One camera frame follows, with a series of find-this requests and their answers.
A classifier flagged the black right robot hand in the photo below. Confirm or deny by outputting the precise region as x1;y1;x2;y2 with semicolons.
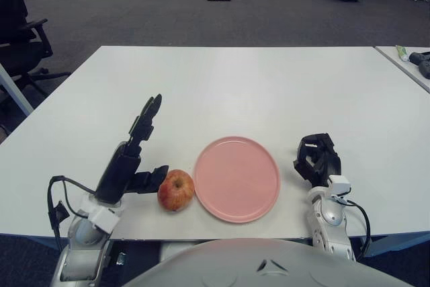
292;133;343;188

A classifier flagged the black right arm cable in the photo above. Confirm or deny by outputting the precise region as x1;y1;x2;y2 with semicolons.
347;199;372;261

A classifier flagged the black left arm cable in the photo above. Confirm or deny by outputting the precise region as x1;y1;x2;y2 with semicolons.
46;175;98;251

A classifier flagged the grey robot torso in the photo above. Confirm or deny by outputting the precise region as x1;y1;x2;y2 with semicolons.
124;238;379;287

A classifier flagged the black handheld controller with case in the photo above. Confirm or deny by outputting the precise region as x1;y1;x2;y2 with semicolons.
408;51;430;65

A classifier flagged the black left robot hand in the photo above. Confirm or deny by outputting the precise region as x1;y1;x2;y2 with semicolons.
94;93;169;206

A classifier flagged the red yellow apple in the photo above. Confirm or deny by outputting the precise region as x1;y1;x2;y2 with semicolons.
157;169;196;213

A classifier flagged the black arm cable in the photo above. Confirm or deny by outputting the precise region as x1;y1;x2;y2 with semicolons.
347;199;372;261
46;175;98;251

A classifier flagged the pink round plate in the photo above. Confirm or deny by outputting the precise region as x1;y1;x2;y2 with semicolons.
193;136;282;224

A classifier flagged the white desk leg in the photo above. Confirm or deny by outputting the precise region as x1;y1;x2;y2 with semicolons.
0;65;34;116

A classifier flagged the black office chair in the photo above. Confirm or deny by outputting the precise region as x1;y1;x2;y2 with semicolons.
0;0;71;99

